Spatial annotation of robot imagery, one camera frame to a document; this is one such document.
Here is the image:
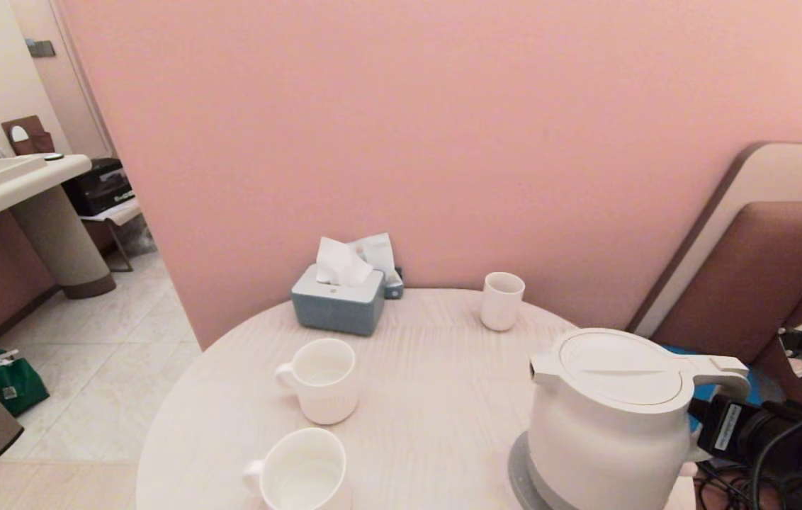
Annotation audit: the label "white electric kettle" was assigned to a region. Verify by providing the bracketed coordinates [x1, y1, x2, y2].
[527, 327, 751, 510]

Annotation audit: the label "blue cloth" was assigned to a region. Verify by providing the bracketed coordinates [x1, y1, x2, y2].
[660, 345, 784, 433]

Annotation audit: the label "brown and cream padded sofa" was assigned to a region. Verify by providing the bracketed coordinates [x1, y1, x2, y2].
[628, 142, 802, 397]

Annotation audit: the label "grey round kettle base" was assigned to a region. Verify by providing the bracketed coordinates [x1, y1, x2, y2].
[507, 431, 579, 510]

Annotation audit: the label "teal tissue box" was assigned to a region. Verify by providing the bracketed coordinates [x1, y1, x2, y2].
[291, 263, 387, 337]

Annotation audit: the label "white ribbed mug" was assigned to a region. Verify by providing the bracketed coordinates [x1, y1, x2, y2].
[243, 427, 354, 510]
[276, 338, 361, 426]

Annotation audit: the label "white paper tissue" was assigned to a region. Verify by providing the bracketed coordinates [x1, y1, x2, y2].
[315, 237, 375, 288]

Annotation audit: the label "clear plastic bag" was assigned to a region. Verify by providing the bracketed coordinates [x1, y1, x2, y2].
[121, 212, 157, 257]

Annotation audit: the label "luggage bench with metal legs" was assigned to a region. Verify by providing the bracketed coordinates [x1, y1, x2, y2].
[79, 197, 143, 273]

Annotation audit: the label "black box appliance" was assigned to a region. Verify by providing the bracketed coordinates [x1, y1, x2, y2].
[61, 157, 136, 217]

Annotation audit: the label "green shopping bag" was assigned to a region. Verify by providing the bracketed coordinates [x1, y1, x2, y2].
[0, 348, 50, 417]

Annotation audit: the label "cream door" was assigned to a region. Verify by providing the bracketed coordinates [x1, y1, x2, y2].
[10, 0, 115, 160]

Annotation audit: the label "brown tissue holder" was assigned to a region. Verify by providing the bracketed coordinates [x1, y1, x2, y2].
[1, 115, 56, 157]

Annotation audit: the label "black floor cables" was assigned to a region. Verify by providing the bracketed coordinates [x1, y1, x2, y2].
[695, 460, 756, 510]

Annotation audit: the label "white handleless cup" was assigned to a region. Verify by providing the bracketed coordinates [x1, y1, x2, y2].
[480, 272, 526, 332]

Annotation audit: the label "beige sink pedestal column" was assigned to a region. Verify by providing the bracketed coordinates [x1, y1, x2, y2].
[10, 186, 117, 299]

